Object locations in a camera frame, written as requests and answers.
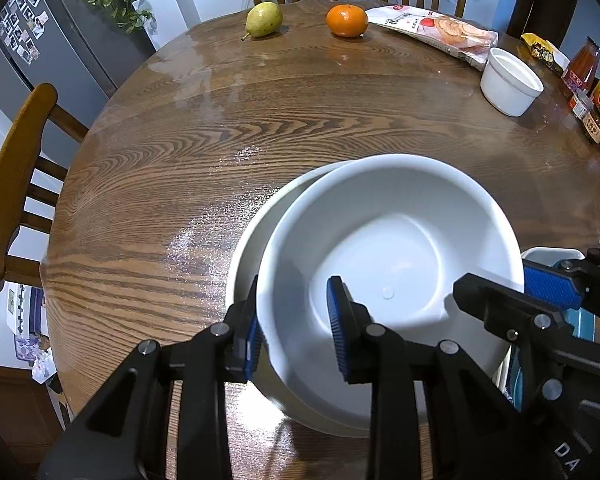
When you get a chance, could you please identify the green pear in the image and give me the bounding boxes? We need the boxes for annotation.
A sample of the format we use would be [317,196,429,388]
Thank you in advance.
[241,2,284,41]

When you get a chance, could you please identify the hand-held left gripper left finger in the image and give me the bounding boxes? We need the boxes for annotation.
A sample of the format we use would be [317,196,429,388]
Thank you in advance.
[37,274,267,480]

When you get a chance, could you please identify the cluster of fridge magnets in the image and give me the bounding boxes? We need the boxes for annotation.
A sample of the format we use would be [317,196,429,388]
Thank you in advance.
[0,0,51,83]

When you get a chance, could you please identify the large grey bowl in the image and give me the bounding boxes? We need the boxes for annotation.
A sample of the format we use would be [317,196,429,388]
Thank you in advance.
[225,161,376,438]

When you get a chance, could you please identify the white bowl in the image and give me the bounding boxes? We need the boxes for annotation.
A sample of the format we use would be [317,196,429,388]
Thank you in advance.
[256,153,526,428]

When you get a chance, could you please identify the white ramekin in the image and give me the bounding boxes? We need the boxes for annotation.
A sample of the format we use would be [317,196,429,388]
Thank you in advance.
[480,46,545,117]

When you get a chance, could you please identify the dark sauce jar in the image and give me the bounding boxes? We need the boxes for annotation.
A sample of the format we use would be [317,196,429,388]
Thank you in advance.
[582,107,600,144]

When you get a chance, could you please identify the small glass jar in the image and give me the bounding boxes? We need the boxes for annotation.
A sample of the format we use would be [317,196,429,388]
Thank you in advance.
[572,92,595,120]

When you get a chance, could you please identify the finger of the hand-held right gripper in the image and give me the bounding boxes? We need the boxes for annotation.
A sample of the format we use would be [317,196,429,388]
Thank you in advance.
[522,247,600,323]
[452,272,588,407]

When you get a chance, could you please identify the red sauce bottle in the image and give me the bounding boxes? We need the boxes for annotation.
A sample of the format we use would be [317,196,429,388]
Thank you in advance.
[562,36,600,101]

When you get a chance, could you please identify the yellow snack packet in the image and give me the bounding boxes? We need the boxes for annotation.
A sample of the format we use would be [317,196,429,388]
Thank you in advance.
[521,33,571,70]

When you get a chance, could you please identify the grey fridge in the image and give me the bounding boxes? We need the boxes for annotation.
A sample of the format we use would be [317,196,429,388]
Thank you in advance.
[0,0,159,106]

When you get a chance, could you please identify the orange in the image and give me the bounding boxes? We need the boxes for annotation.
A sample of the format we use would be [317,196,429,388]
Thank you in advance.
[326,4,369,39]

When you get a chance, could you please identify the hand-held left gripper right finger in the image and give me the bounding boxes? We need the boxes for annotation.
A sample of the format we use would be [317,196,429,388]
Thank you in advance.
[326,275,556,480]

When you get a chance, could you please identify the crumpled plastic bag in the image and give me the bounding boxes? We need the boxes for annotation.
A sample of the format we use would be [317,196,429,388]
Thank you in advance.
[30,349,57,385]

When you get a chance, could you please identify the teal plate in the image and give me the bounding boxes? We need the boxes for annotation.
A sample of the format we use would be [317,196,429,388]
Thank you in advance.
[502,259,600,411]

